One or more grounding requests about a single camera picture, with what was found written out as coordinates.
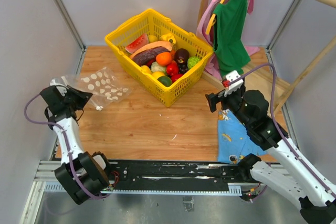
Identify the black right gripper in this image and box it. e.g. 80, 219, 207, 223
205, 86, 251, 128

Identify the clear polka dot zip bag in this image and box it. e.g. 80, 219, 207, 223
60, 67, 131, 111

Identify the green mango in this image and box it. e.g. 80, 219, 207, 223
158, 76, 173, 87

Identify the orange persimmon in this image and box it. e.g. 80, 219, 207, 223
156, 52, 173, 66

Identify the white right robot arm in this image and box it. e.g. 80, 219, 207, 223
206, 89, 335, 223

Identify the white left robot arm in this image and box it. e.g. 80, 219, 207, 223
40, 84, 112, 205

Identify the green custard apple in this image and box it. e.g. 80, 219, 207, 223
187, 57, 200, 70

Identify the blue cartoon cloth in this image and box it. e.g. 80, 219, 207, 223
217, 109, 273, 164

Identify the green shirt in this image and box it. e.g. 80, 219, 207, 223
213, 0, 250, 77

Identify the dark purple mangosteen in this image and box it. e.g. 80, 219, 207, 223
174, 48, 190, 64

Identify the yellow plastic basket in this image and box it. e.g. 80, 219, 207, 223
105, 8, 213, 107

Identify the yellow lemon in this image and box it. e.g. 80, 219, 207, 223
151, 71, 165, 80

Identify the pale green cabbage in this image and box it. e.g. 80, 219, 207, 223
150, 61, 167, 75

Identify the pink garment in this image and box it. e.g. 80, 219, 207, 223
196, 0, 260, 80

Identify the yellow bell pepper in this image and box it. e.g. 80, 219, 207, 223
160, 33, 176, 45

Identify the papaya half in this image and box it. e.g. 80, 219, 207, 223
129, 40, 174, 59

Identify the watermelon slice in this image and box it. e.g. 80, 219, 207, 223
125, 34, 149, 54

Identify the wooden clothes rack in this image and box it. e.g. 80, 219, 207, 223
197, 0, 336, 114

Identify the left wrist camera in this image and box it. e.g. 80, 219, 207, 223
49, 78, 68, 97

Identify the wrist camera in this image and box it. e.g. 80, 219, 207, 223
222, 70, 244, 97
49, 78, 68, 97

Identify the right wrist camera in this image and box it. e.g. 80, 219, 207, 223
222, 70, 244, 97

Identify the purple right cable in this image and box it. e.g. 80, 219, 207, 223
236, 62, 336, 198

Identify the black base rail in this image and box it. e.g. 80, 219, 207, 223
109, 159, 258, 195

